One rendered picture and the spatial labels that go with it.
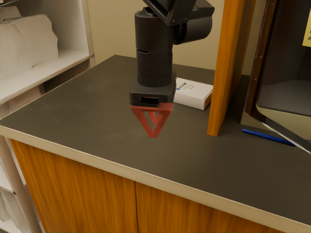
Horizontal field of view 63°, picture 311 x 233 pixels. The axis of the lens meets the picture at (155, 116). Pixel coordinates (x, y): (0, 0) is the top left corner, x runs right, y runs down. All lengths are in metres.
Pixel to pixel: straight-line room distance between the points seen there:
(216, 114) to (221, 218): 0.26
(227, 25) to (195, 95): 0.31
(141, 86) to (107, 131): 0.37
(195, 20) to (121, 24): 0.94
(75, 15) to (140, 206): 1.05
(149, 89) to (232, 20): 0.29
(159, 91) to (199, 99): 0.46
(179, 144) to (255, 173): 0.20
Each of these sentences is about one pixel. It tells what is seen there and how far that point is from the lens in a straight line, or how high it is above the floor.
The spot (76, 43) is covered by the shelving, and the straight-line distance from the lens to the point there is 1.53.
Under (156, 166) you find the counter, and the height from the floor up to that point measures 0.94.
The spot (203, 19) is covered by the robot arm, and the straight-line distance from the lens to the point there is 0.43.
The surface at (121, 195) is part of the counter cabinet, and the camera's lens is 0.78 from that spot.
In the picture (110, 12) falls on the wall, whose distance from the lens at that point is 1.36.
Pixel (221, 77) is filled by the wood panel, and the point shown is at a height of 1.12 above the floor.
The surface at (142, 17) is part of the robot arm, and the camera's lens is 0.37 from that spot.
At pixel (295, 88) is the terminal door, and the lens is 0.65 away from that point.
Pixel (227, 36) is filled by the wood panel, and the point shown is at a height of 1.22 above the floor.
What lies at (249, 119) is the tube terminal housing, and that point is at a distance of 0.80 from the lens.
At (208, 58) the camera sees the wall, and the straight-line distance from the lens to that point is 1.21.
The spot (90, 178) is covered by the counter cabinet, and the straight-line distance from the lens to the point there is 0.80.
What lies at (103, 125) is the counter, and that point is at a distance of 0.79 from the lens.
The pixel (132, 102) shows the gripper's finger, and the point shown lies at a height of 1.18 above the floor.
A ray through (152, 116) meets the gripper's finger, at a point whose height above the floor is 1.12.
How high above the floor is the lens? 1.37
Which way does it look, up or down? 32 degrees down
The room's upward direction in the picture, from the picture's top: straight up
